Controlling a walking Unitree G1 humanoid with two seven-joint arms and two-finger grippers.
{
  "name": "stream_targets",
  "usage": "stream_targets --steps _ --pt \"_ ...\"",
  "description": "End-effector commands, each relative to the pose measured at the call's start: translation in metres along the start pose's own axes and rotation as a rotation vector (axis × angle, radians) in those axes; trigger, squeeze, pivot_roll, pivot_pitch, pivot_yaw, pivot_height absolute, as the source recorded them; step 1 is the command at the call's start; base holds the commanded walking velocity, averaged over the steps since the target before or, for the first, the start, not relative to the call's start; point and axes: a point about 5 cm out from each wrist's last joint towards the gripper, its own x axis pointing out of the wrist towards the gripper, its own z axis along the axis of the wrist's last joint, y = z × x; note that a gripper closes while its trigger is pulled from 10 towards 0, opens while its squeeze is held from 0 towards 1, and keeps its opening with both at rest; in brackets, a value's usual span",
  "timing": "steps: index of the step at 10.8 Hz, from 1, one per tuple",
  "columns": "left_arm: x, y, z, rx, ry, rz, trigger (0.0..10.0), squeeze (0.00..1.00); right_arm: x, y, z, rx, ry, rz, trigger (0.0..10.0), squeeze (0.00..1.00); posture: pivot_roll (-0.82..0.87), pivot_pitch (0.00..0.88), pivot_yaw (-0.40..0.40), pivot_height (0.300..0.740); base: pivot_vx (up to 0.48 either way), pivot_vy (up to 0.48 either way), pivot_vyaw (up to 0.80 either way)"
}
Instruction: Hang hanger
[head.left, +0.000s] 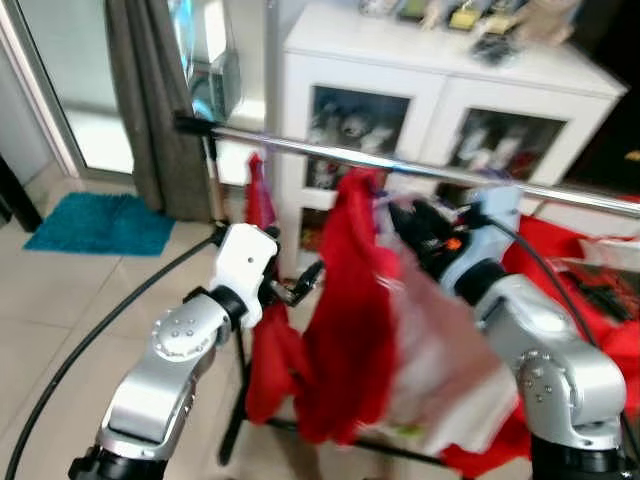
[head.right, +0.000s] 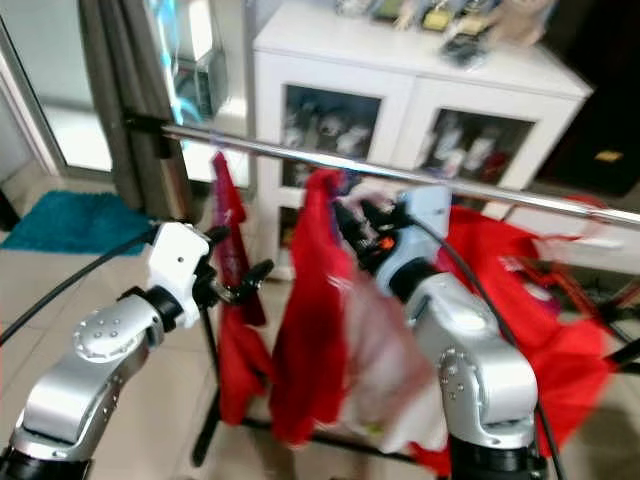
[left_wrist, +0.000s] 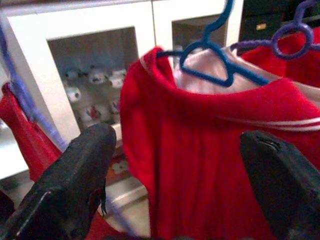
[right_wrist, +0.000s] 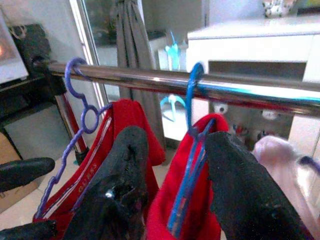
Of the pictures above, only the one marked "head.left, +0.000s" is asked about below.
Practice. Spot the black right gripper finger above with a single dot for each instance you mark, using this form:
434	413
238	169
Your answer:
407	233
424	210

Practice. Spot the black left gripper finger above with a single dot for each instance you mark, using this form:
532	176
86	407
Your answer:
272	235
311	274

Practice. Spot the thin white garment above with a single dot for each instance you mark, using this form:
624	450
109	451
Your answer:
440	350

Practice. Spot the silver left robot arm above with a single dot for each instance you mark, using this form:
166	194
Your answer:
180	335

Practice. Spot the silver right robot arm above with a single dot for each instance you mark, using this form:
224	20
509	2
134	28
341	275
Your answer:
560	380

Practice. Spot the white glass-door display cabinet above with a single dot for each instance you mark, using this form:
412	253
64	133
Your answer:
430	60

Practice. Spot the teal floor mat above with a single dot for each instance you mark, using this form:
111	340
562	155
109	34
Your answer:
100	225

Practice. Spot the grey curtain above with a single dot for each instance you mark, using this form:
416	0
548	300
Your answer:
150	100

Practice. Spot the glowing glass tank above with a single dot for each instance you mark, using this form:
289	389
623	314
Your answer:
205	60

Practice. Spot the dark bottle yellow label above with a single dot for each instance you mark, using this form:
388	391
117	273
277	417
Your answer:
468	16
415	10

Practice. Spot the large red garment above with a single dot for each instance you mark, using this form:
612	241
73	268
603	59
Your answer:
615	350

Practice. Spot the beige plush toy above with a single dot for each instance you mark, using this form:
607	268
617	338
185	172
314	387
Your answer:
548	20

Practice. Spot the dark furniture piece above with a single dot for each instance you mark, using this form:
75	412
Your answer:
15	200

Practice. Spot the glass sliding door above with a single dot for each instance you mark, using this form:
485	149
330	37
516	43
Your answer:
70	70

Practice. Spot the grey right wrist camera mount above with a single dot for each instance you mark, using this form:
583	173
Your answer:
480	245

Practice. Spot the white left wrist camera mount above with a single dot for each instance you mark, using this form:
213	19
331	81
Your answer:
243	265

